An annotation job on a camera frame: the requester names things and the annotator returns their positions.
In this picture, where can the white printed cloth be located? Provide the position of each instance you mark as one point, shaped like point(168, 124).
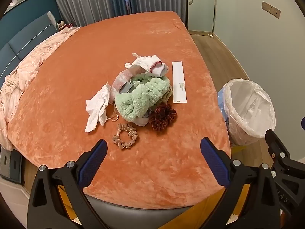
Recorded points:
point(141, 120)

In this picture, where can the pink translucent packet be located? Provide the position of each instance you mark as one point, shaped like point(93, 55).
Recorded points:
point(120, 80)

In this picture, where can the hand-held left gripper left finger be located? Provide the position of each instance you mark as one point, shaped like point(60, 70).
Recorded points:
point(94, 162)

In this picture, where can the blue plastic bag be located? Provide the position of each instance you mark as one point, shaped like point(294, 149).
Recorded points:
point(221, 102)

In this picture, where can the red and white doll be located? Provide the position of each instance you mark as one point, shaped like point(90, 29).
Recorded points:
point(61, 25)

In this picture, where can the brown wall switch plate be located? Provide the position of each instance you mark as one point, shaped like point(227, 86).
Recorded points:
point(271, 10)

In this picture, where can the white lined trash bin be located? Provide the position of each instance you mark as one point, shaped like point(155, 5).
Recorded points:
point(250, 109)

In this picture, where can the gold framed standing mirror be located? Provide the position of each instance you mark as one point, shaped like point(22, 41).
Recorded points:
point(201, 7)

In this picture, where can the grey headboard side panel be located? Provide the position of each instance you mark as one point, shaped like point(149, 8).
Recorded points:
point(52, 20)

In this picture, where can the blue padded headboard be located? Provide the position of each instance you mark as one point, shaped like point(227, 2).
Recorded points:
point(21, 38)

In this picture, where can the dark red scrunchie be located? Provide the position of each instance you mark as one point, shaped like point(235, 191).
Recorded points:
point(163, 116)

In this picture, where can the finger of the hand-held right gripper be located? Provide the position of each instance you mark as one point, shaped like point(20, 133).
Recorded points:
point(303, 124)
point(277, 145)

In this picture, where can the khaki cloth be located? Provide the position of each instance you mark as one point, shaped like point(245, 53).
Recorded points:
point(166, 95)

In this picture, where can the long white box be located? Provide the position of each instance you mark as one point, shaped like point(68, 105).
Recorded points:
point(179, 83)

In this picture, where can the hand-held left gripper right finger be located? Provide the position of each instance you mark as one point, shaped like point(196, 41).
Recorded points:
point(214, 164)

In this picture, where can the dark leather bed frame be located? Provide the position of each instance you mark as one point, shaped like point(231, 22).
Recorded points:
point(133, 217)

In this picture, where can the pink floral quilt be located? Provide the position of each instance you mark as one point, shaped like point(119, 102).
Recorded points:
point(31, 62)

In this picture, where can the orange plush blanket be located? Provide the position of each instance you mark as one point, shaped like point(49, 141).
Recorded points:
point(143, 40)

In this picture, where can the beige scrunchie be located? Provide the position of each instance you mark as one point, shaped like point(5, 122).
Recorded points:
point(118, 140)

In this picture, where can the white paper towel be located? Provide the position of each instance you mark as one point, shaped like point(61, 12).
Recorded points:
point(96, 107)

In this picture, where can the green plush headband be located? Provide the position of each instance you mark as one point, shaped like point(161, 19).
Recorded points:
point(140, 95)

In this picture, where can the grey small card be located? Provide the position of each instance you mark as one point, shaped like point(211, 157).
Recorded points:
point(125, 87)

